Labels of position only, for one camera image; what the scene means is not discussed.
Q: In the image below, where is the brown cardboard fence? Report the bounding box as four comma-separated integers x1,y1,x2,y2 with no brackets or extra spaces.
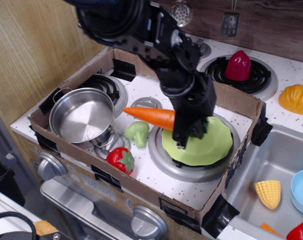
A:
28,48,274,239

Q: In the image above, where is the silver sink basin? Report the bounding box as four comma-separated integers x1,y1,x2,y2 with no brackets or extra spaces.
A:
218,124,303,240

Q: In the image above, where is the light blue bowl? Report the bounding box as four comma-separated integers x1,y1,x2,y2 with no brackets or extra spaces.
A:
290,170,303,214

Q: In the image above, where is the silver oven door handle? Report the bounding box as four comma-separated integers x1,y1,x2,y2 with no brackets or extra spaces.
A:
40,179,137,240

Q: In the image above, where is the front left black burner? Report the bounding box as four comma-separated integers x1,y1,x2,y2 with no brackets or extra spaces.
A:
78,73,128,118

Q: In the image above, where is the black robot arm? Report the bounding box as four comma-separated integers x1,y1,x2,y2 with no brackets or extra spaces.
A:
70,0,217,148

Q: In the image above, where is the yellow toy squash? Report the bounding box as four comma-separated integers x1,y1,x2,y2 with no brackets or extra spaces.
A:
278,84,303,115

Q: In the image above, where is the front right silver burner ring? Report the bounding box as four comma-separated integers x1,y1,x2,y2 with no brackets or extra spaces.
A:
148,112,242,184

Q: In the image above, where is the orange toy carrot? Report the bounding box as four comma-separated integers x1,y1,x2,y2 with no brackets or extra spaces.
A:
123,107,176,131

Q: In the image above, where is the black burner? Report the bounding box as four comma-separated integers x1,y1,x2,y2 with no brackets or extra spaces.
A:
199,55,278,102
78,73,128,118

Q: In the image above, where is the silver inner stove knob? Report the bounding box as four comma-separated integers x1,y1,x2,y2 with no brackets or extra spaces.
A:
131,97,162,109

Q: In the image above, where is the yellow toy corn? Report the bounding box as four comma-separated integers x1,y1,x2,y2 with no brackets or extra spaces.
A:
254,180,282,210

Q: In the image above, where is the hanging metal spatula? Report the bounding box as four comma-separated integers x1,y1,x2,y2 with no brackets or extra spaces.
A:
219,0,241,38

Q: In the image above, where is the light green plate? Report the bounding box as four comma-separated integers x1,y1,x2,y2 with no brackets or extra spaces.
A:
161,116,233,167

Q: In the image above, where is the silver stove knob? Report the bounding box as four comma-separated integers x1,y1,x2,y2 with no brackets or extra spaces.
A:
194,39,212,59
37,151,67,181
131,205,168,240
131,97,162,109

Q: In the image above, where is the green toy broccoli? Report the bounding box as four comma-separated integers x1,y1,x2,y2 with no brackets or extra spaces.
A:
125,121,150,148

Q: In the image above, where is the black cable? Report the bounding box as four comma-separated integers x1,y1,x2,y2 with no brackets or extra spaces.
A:
0,211,38,240

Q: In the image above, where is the right silver stove knob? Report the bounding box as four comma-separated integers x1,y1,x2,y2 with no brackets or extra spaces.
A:
131,205,168,240

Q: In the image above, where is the orange toy slice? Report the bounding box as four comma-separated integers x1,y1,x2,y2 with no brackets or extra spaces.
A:
260,222,282,238

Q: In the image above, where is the dark red toy pepper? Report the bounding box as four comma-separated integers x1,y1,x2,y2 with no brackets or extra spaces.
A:
224,50,252,82

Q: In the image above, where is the silver centre stove knob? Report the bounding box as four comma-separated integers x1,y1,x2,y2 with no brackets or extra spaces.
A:
194,39,212,59

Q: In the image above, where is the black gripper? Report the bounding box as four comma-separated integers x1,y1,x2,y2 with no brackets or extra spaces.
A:
160,71,217,148

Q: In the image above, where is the left silver stove knob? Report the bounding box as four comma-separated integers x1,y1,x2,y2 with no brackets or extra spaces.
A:
37,151,67,181

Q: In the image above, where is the stainless steel pot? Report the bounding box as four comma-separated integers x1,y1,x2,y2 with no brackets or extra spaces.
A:
49,87,117,148

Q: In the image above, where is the hanging metal strainer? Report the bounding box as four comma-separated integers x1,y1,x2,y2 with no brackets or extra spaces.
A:
169,0,194,27

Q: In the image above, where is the back right black burner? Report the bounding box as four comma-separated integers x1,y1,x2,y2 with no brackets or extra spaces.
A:
199,55,278,102

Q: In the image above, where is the red toy strawberry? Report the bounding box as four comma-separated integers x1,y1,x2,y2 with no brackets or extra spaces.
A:
106,147,135,175

